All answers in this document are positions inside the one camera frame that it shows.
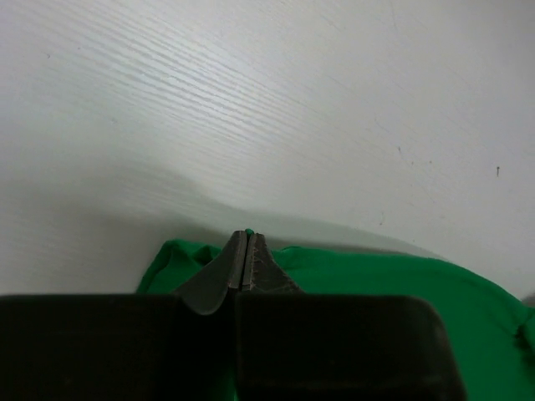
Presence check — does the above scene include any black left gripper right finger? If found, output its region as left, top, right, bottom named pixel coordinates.
left=242, top=233, right=303, bottom=294

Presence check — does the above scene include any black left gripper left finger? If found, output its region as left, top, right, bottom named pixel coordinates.
left=176, top=231, right=247, bottom=316

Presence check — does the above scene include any green polo t shirt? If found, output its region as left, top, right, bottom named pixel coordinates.
left=136, top=227, right=535, bottom=401

